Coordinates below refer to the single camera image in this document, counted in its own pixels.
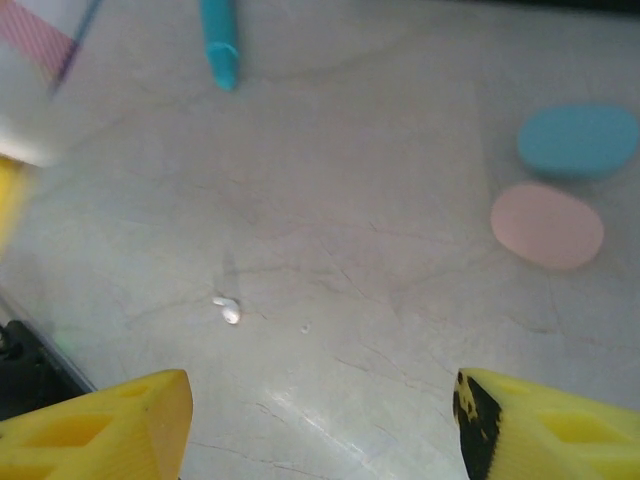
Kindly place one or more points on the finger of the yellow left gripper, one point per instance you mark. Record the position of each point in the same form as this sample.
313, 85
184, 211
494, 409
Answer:
12, 205

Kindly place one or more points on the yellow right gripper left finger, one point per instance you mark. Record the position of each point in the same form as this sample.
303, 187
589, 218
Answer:
100, 435

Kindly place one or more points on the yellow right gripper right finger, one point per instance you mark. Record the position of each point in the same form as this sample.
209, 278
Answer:
575, 435

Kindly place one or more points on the teal earbud charging case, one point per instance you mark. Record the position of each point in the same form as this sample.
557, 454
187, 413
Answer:
577, 142

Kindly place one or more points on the teal plastic tube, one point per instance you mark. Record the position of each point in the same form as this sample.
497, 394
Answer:
220, 45

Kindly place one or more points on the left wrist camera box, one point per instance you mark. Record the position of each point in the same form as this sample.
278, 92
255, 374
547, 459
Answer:
25, 140

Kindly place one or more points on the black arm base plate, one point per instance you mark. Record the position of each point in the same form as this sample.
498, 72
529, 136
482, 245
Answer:
30, 370

